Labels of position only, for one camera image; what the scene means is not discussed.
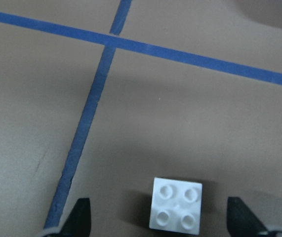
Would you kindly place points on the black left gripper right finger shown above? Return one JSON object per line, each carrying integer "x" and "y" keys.
{"x": 241, "y": 221}

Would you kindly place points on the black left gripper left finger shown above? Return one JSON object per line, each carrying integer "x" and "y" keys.
{"x": 78, "y": 223}

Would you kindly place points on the white block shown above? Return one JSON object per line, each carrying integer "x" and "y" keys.
{"x": 176, "y": 206}

